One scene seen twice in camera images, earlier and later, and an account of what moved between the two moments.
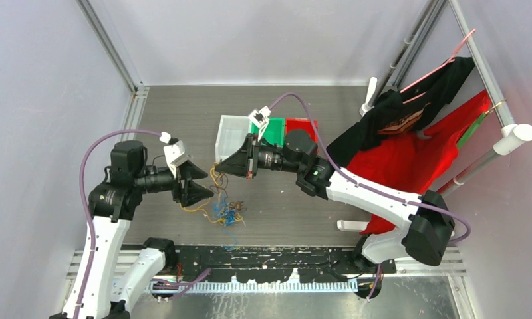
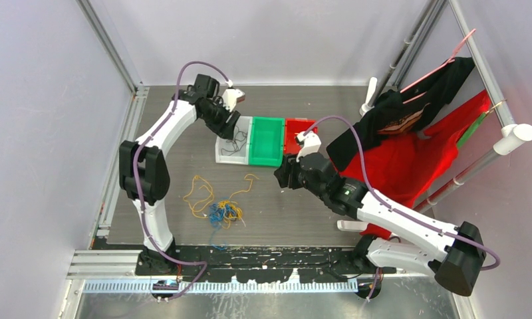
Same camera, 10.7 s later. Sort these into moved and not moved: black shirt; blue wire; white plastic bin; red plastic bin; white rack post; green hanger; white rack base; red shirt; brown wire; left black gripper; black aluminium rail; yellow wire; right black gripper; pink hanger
Moved: left black gripper; brown wire; blue wire; yellow wire; right black gripper
Not moved: green hanger; white plastic bin; white rack post; red shirt; black shirt; red plastic bin; pink hanger; white rack base; black aluminium rail
